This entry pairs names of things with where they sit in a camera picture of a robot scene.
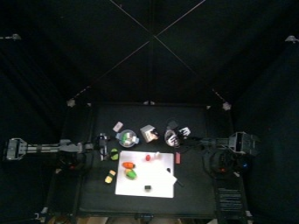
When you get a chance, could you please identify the white cutting board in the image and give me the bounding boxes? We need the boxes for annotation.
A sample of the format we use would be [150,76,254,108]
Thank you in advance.
[115,150,179,199]

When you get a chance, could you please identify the green black toy sushi roll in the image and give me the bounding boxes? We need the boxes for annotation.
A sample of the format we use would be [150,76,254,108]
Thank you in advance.
[109,148,121,161]

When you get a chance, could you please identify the pink white toy sushi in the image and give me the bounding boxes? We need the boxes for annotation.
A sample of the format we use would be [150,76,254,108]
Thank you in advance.
[113,121,126,133]

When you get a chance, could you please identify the yellow orange toy sushi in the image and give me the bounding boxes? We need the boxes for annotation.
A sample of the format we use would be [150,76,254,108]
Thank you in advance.
[105,170,118,185]

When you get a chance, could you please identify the silver toy pan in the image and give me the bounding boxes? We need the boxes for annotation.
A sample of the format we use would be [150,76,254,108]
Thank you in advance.
[163,129,182,148]

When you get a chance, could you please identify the white text label sticker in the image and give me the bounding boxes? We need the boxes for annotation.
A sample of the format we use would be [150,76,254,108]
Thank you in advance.
[218,187,244,214]

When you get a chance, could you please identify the brown white toy box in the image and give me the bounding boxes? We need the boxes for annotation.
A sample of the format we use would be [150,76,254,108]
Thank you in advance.
[139,124,161,144]

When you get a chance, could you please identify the green yellow toy food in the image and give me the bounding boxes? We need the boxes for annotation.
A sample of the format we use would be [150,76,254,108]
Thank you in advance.
[125,168,138,180]

